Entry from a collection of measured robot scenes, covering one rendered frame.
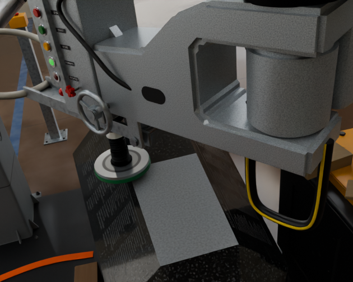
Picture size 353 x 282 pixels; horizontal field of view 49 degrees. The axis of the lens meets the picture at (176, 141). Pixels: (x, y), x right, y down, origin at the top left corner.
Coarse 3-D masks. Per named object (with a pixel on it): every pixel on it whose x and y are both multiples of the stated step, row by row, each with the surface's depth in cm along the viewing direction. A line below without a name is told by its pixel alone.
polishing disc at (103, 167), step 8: (104, 152) 156; (136, 152) 154; (144, 152) 153; (96, 160) 152; (104, 160) 151; (136, 160) 149; (144, 160) 148; (96, 168) 147; (104, 168) 147; (112, 168) 146; (120, 168) 145; (128, 168) 145; (136, 168) 144; (144, 168) 145; (104, 176) 143; (112, 176) 142; (120, 176) 141; (128, 176) 142
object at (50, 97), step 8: (48, 80) 165; (24, 88) 158; (48, 88) 165; (56, 88) 164; (32, 96) 157; (40, 96) 153; (48, 96) 149; (56, 96) 158; (48, 104) 152; (56, 104) 148; (64, 104) 144; (64, 112) 147; (72, 112) 143; (104, 128) 135; (112, 128) 132; (120, 128) 128; (152, 128) 126; (128, 136) 128; (144, 136) 122; (136, 144) 121
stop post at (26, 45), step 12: (24, 12) 294; (12, 24) 286; (24, 24) 288; (24, 48) 299; (36, 60) 310; (36, 72) 310; (36, 84) 315; (48, 108) 328; (48, 120) 333; (60, 132) 352
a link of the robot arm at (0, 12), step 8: (0, 0) 220; (8, 0) 219; (16, 0) 220; (24, 0) 224; (0, 8) 219; (8, 8) 220; (16, 8) 223; (0, 16) 220; (8, 16) 222; (0, 24) 221
